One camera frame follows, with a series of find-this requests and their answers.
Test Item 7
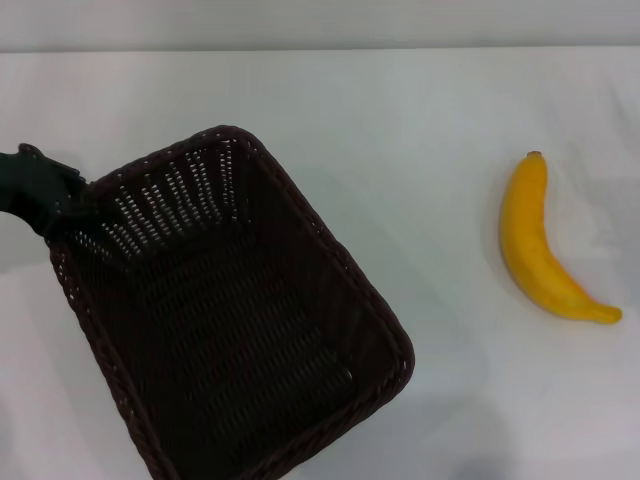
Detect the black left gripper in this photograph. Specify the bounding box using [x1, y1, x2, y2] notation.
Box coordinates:
[0, 143, 117, 246]

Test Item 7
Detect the yellow banana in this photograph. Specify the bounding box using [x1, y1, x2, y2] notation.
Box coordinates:
[499, 150, 624, 326]

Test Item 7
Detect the dark brown woven basket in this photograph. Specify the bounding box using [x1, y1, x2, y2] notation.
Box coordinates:
[48, 124, 416, 480]

